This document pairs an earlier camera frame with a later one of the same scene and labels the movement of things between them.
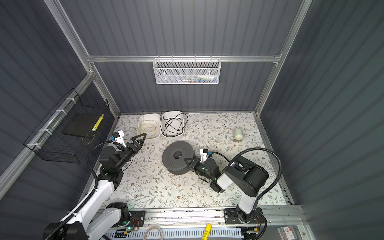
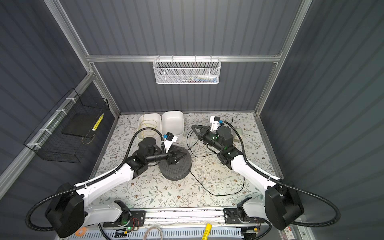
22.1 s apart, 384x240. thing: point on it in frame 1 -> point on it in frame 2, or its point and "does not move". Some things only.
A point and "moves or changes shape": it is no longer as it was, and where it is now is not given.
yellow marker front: x=207 y=231 does not move
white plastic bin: x=172 y=124 does not move
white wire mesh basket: x=186 y=71 does not move
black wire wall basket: x=69 y=128 does not move
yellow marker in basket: x=98 y=123 does not move
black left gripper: x=137 y=146 -> x=171 y=159
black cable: x=175 y=135 -> x=206 y=155
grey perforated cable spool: x=177 y=166 moves or changes shape
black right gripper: x=196 y=165 -> x=203 y=137
